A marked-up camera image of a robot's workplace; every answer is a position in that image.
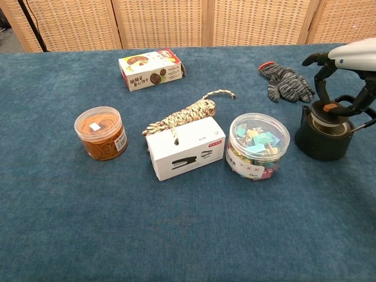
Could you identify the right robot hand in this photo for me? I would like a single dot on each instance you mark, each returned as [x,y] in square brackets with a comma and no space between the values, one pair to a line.
[354,55]

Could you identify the black kettle lid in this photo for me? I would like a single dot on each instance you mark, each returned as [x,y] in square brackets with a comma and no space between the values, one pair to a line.
[321,113]

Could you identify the grey striped knit glove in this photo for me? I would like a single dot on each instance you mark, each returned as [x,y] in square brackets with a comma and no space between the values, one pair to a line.
[286,82]

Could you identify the jar of colourful binder clips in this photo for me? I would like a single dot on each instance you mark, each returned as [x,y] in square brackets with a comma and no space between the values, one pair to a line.
[257,152]

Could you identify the white stapler box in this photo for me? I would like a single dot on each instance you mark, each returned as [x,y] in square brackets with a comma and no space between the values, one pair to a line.
[188,149]

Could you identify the woven rattan folding screen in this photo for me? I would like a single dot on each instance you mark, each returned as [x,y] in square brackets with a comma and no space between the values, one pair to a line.
[164,23]

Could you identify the biscuit carton box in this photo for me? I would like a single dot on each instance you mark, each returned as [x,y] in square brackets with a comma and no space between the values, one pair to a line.
[151,70]

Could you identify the jar of rubber bands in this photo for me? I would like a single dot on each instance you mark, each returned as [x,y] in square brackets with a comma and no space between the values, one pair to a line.
[101,133]

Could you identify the blue table cloth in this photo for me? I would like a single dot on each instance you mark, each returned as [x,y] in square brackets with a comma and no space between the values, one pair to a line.
[117,220]

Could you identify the black stand pole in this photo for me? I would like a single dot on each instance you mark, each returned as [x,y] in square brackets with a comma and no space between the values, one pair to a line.
[31,25]

